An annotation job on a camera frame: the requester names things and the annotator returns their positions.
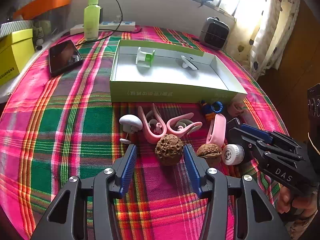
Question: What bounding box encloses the white and green spool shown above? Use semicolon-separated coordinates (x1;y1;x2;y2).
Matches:
136;47;155;68

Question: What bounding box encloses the person's right hand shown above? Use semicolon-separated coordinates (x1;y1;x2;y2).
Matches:
276;186;317;218

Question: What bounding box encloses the small brown walnut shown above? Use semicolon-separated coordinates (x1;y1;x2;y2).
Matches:
196;144;222;167

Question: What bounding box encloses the large brown walnut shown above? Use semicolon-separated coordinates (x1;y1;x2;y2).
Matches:
155;134;184;166

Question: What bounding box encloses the pink clip right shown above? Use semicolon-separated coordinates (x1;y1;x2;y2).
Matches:
227;101;247;117

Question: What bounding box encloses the pink clip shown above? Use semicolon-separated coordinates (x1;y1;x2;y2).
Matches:
167;113;202;138
138;103;167;144
227;101;247;117

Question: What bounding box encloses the pink flat case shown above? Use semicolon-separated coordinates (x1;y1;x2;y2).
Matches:
206;114;226;148

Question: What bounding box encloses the white round speaker cap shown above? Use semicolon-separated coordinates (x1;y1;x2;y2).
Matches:
222;144;245;166

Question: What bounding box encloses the pink clip middle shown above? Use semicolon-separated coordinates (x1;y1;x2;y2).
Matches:
167;113;202;138

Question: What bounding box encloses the pink clip left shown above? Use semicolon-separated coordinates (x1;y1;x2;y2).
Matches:
138;103;167;144

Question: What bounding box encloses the white mushroom shaped hook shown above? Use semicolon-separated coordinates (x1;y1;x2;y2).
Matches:
119;114;143;145

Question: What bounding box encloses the blue knitted ornament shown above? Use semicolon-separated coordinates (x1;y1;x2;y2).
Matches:
200;100;223;121

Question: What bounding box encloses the plaid bed cover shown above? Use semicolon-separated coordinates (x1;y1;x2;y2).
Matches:
0;25;288;240

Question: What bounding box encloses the shallow green white box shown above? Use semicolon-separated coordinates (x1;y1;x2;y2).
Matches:
110;40;247;104

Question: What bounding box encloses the small grey space heater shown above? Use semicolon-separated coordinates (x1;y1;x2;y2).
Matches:
199;17;230;50

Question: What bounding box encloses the heart pattern curtain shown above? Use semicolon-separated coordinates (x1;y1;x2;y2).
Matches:
225;0;300;80

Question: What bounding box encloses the black smartphone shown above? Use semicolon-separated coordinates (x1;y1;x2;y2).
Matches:
48;40;83;77

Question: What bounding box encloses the white power strip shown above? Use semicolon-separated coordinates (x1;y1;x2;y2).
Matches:
70;21;136;35

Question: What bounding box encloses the green lotion bottle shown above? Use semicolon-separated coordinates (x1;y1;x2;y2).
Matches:
84;0;101;41

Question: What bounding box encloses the yellow cardboard box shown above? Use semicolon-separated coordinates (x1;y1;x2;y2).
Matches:
0;29;35;86

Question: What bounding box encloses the orange plastic tray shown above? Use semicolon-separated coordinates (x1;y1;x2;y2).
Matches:
13;0;71;20

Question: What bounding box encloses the striped gift box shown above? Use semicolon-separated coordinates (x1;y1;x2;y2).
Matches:
0;20;33;38

